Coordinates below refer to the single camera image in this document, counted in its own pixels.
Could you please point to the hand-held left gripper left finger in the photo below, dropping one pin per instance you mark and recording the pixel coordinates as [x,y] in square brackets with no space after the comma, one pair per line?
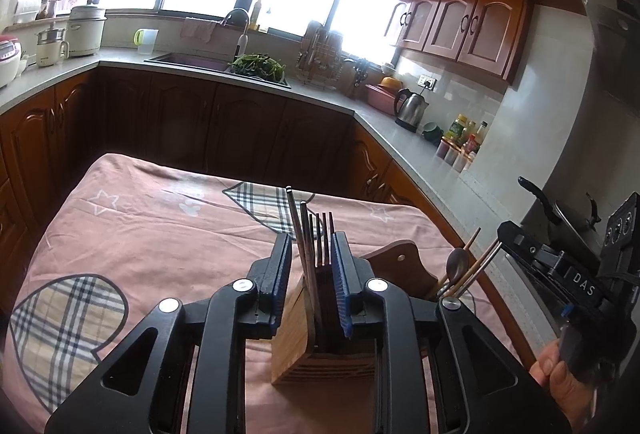
[284,279]

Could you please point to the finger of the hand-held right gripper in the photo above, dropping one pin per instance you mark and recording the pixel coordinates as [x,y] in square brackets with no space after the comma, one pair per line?
[522,244]

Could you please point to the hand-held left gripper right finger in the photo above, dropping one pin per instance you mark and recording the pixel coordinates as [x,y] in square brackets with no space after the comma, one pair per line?
[342,284]

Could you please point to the metal fork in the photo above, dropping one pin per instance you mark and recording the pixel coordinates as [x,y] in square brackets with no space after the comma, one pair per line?
[322,244]

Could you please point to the wooden chopstick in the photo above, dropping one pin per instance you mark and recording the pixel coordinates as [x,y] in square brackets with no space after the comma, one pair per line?
[472,240]

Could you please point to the dark chopstick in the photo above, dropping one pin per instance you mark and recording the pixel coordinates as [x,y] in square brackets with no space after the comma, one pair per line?
[305,224]
[294,219]

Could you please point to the wooden utensil holder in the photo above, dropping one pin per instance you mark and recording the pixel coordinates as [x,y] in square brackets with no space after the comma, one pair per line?
[300,339]

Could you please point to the dark metal spoon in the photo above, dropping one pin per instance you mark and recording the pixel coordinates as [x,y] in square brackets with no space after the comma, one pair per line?
[456,260]

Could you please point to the knife block with utensils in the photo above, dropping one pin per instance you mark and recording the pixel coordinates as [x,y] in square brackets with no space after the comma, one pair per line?
[358,76]

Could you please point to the person's right hand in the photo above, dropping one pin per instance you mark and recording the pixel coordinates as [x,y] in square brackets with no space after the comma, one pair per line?
[552,374]

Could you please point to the black wok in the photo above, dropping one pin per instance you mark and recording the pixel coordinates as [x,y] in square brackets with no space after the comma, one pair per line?
[565,219]

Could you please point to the spice jar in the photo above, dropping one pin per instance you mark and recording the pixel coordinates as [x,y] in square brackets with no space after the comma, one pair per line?
[442,150]
[452,157]
[464,162]

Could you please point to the red cap bottle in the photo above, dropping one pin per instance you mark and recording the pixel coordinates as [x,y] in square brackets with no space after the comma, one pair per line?
[470,144]

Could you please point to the clear sauce bottle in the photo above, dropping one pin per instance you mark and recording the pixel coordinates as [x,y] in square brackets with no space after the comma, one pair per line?
[481,133]

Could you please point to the green label bottle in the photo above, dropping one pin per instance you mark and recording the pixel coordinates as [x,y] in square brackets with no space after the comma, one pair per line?
[455,128]

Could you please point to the pink heart-print cloth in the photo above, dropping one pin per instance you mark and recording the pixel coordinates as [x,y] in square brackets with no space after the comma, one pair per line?
[150,239]

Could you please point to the green mug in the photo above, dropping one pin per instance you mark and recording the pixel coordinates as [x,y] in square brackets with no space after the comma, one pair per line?
[432,133]

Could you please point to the steel electric kettle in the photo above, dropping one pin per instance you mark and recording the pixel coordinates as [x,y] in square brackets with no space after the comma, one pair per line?
[412,109]

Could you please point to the wooden lower cabinets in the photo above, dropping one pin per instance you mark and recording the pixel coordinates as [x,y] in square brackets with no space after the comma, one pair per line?
[175,124]

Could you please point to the pink basin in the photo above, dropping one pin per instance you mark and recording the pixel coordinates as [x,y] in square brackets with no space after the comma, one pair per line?
[380,96]

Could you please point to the orange bowl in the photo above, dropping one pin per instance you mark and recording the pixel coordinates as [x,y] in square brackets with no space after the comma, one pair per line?
[391,82]

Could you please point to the green leafy vegetables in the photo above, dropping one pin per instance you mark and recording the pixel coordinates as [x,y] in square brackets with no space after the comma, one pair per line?
[257,65]

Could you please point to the metal dish rack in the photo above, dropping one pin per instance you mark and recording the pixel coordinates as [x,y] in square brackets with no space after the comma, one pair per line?
[320,54]

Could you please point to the steel range hood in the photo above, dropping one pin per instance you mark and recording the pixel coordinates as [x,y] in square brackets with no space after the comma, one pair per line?
[612,34]

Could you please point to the kitchen sink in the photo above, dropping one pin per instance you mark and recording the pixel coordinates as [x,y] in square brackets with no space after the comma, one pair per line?
[190,62]

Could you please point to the metal kitchen faucet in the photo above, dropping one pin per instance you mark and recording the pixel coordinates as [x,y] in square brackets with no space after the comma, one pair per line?
[241,31]

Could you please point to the pink dish cloth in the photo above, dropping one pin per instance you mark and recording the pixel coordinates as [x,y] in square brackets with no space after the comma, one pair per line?
[197,28]

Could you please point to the yellow bottle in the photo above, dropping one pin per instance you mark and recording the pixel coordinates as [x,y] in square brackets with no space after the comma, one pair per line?
[256,13]

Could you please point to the yellow-green measuring jug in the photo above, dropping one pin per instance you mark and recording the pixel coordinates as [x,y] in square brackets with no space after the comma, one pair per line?
[146,41]

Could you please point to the white rice cooker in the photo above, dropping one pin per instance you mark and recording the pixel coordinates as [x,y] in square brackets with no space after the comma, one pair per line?
[86,31]
[7,61]

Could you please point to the small white electric pot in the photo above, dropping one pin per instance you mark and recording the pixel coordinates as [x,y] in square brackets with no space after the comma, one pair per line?
[50,46]

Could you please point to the wall outlet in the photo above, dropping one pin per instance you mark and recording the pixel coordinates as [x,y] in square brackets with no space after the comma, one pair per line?
[428,82]

